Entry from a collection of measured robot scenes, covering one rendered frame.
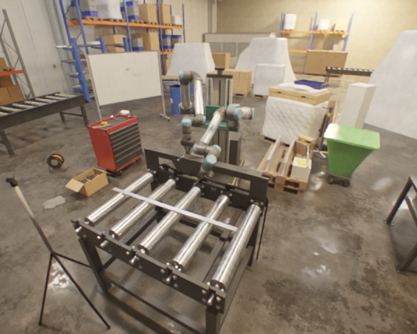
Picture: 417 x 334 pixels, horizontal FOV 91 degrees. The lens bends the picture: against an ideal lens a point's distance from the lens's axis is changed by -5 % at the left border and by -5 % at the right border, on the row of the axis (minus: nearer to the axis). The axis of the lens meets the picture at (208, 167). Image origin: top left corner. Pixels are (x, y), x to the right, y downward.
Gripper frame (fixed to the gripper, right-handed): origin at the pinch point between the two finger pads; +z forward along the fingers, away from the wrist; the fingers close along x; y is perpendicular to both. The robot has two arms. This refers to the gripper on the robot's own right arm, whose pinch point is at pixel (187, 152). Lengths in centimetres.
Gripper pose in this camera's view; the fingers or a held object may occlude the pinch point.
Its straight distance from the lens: 219.7
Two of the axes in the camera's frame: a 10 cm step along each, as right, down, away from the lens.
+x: -8.9, -2.3, 3.9
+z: 0.0, 8.6, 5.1
